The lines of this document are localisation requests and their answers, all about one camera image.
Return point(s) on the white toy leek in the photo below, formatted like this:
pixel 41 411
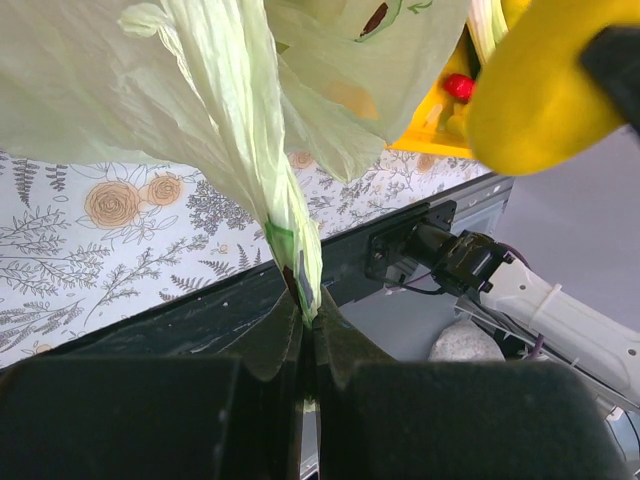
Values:
pixel 487 26

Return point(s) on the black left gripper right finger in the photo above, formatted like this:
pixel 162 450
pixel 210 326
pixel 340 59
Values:
pixel 380 418

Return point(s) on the red toy pepper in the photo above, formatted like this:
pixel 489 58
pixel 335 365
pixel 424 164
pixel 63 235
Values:
pixel 460 87

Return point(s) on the yellow plastic bin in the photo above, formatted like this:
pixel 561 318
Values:
pixel 427 132

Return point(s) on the yellow red toy mango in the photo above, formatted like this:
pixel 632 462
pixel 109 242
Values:
pixel 453 120

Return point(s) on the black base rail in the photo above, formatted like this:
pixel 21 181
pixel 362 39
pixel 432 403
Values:
pixel 403 323

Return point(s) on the light green plastic bag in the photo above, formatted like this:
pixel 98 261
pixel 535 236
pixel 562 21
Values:
pixel 228 87

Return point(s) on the floral patterned table mat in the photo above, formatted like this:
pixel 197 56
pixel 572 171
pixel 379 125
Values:
pixel 85 246

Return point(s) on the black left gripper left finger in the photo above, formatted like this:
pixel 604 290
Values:
pixel 231 415

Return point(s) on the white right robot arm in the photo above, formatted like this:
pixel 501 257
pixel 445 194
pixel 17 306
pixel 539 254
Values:
pixel 602 351

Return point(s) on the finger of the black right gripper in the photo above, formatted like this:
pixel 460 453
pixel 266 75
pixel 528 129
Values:
pixel 611 59

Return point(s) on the yellow toy corn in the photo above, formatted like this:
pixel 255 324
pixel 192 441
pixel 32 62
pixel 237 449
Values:
pixel 534 106

